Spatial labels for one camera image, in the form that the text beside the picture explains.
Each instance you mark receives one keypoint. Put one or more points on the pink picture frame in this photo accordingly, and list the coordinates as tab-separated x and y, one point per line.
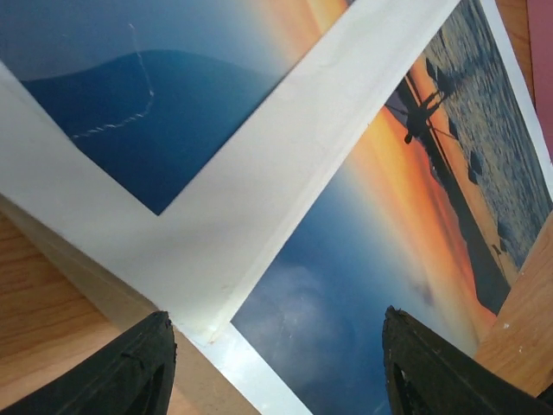
540	31

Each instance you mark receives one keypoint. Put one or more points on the sunset photo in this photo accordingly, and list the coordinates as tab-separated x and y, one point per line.
434	211

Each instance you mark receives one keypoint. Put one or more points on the white mat board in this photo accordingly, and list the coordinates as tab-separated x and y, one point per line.
162	152

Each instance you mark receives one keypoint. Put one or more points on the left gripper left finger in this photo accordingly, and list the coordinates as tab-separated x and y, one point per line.
133	374

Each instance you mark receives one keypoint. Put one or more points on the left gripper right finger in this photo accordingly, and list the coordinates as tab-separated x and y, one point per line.
425	374

